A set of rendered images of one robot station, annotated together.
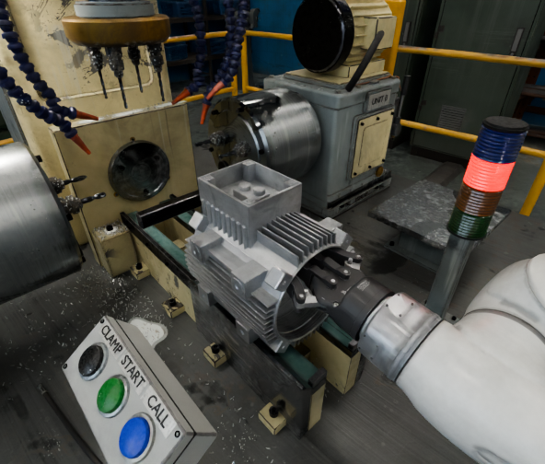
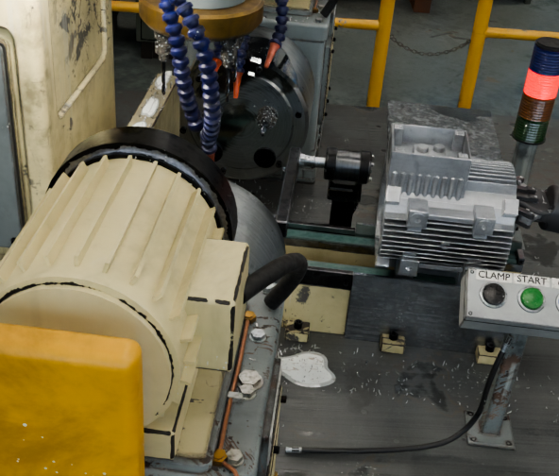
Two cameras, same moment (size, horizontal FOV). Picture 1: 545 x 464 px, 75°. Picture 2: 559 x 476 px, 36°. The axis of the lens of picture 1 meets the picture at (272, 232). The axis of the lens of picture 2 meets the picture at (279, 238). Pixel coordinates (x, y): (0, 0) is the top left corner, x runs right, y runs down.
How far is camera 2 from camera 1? 1.11 m
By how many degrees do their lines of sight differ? 37
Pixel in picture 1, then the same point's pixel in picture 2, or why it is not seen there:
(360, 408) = not seen: hidden behind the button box
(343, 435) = (536, 340)
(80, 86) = (71, 84)
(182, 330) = (332, 346)
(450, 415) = not seen: outside the picture
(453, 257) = (524, 164)
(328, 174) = (313, 123)
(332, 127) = (318, 63)
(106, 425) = (542, 314)
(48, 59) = (58, 58)
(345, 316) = not seen: outside the picture
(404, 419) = not seen: hidden behind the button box
